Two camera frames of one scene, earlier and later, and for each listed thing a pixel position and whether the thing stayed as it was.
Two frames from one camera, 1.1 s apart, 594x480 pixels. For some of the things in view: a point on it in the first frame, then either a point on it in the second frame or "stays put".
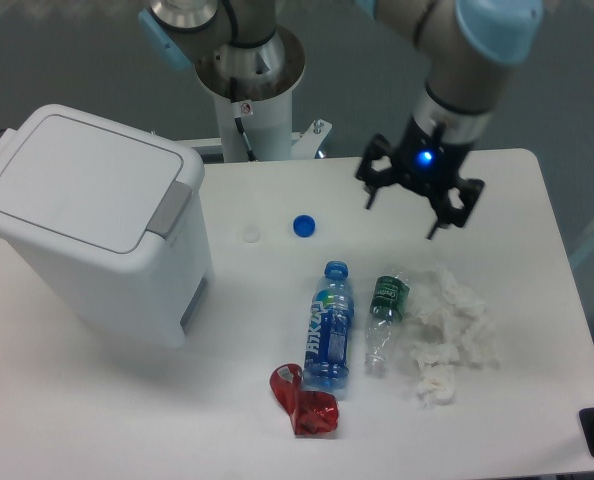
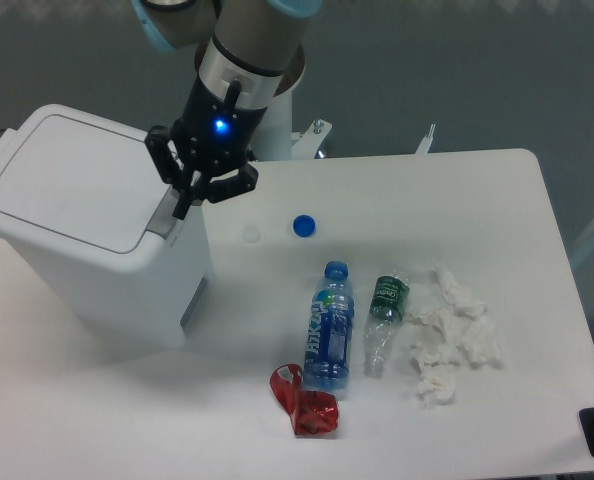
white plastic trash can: (115, 223) stays put
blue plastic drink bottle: (330, 325) stays put
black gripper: (429, 162) → (213, 134)
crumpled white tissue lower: (436, 383) stays put
